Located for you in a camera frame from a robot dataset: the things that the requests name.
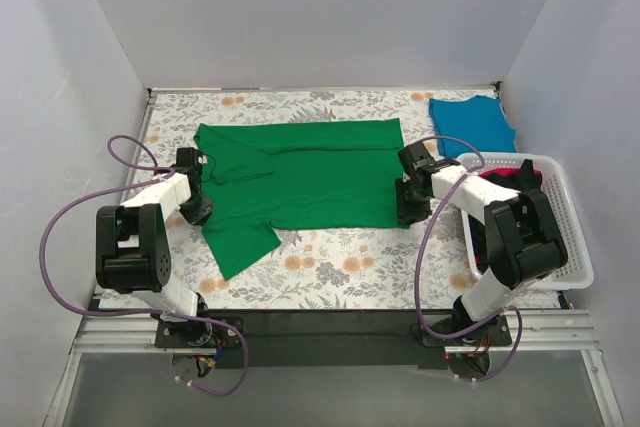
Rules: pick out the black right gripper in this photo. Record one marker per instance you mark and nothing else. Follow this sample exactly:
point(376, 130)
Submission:
point(407, 204)

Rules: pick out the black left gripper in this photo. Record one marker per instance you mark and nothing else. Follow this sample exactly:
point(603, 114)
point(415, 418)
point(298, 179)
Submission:
point(201, 209)

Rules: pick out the green t shirt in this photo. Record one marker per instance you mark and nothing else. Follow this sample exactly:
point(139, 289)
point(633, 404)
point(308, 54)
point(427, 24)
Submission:
point(295, 176)

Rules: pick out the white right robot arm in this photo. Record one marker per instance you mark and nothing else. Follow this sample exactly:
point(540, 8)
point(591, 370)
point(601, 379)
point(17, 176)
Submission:
point(522, 242)

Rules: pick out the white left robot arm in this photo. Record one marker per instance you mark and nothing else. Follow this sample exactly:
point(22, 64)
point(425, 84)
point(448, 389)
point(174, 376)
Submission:
point(133, 253)

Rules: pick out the floral table cloth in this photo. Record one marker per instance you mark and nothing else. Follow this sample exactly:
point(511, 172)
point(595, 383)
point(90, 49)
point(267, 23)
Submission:
point(313, 269)

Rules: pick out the red t shirt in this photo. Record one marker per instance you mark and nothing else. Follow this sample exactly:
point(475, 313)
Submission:
point(516, 179)

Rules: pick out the folded blue t shirt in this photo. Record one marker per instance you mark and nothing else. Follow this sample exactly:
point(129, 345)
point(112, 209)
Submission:
point(479, 121)

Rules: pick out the black t shirt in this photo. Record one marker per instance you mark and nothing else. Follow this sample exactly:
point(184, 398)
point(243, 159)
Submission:
point(477, 231)

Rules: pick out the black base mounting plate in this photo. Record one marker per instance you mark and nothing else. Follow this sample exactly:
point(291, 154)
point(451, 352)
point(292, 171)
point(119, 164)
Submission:
point(314, 338)

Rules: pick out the white plastic laundry basket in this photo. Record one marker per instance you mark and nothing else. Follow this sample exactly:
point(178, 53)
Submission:
point(577, 273)

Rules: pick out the aluminium frame rail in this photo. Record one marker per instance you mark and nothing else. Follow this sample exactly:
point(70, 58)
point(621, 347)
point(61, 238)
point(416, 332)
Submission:
point(543, 330)

